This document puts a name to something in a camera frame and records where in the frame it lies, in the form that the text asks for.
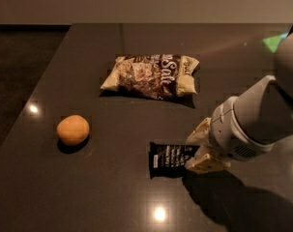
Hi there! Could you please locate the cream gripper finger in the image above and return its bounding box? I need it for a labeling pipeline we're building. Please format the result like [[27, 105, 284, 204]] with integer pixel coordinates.
[[186, 117, 211, 146], [185, 146, 231, 174]]

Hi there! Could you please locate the black rxbar chocolate wrapper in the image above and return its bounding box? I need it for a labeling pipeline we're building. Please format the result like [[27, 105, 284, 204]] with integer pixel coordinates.
[[149, 142, 199, 178]]

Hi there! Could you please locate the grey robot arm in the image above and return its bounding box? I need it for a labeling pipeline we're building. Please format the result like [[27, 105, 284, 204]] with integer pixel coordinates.
[[185, 25, 293, 173]]

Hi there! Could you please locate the brown chip bag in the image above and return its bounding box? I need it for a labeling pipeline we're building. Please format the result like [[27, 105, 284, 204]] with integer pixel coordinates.
[[101, 54, 199, 100]]

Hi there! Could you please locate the orange round fruit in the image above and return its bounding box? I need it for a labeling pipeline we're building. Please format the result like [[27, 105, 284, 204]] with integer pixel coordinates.
[[57, 115, 90, 146]]

